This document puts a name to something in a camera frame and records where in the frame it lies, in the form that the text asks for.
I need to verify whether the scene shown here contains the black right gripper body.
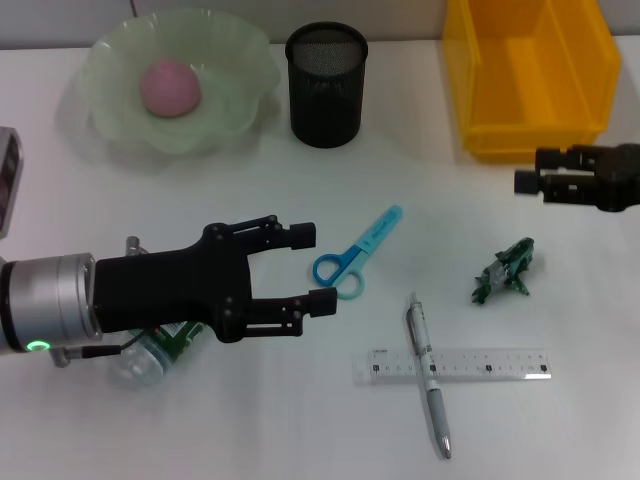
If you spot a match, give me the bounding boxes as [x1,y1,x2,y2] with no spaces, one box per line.
[592,142,640,215]

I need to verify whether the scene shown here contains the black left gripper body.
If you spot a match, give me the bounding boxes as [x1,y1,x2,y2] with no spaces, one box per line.
[93,222,257,345]

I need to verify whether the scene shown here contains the clear green-label water bottle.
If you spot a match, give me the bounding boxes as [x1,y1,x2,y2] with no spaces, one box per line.
[107,319,211,391]

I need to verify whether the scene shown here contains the blue teal scissors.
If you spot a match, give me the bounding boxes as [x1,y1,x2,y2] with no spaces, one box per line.
[312,203,405,301]

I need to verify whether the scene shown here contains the green plastic wrapper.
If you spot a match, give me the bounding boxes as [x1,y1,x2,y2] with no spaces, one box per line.
[468,236,537,305]

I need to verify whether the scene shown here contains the pink peach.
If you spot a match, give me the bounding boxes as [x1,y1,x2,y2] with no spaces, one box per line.
[138,57,204,119]

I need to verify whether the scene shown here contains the black mesh pen holder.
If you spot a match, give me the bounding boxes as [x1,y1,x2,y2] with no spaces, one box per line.
[285,23,370,149]

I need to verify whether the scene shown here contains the pale green glass fruit plate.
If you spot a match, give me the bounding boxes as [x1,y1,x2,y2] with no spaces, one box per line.
[74,9,282,157]

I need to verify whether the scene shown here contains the grey silver pen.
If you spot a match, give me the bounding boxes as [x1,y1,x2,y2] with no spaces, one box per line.
[405,292,455,460]

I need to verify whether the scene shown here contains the clear plastic ruler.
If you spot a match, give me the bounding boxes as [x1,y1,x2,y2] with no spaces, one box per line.
[352,347,554,386]

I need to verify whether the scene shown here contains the yellow plastic bin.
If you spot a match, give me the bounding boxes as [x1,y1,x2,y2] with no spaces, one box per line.
[442,0,624,164]

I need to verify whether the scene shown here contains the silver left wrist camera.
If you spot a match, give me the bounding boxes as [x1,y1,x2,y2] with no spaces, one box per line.
[0,127,25,239]

